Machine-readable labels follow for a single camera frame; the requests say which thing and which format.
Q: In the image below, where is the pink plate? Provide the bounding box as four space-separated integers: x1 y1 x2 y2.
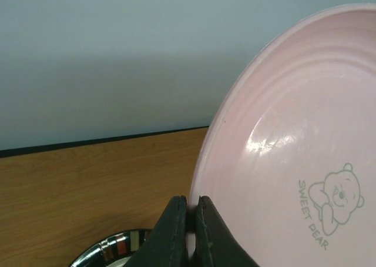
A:
189 4 375 266

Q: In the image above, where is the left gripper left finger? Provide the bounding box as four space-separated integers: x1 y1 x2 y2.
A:
125 196 187 267

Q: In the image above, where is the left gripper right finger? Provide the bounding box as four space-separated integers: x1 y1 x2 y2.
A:
194 196 257 267

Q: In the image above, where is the dark striped plate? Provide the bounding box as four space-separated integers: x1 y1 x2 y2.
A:
69 229 152 267

